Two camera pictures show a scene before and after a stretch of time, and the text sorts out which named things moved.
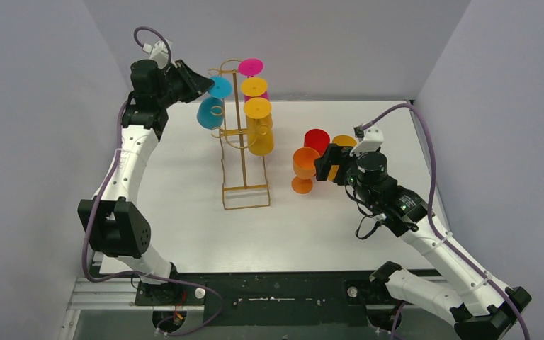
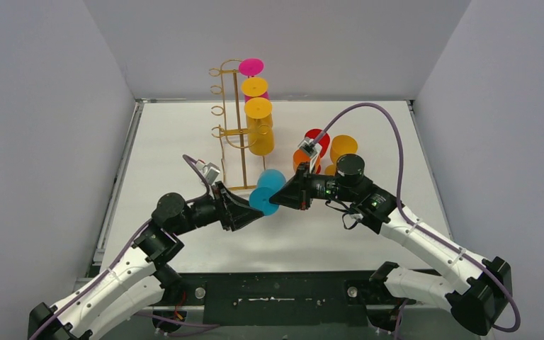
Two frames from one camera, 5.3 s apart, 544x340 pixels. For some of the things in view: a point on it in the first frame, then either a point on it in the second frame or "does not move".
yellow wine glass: x=260 y=128 does not move
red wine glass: x=316 y=139 does not move
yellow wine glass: x=253 y=86 does not move
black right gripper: x=336 y=154 to x=298 y=193
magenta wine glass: x=251 y=67 does not move
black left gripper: x=186 y=81 to x=222 y=207
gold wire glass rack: x=237 y=195 does not move
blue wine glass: x=210 y=109 to x=269 y=181
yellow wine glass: x=342 y=139 does not move
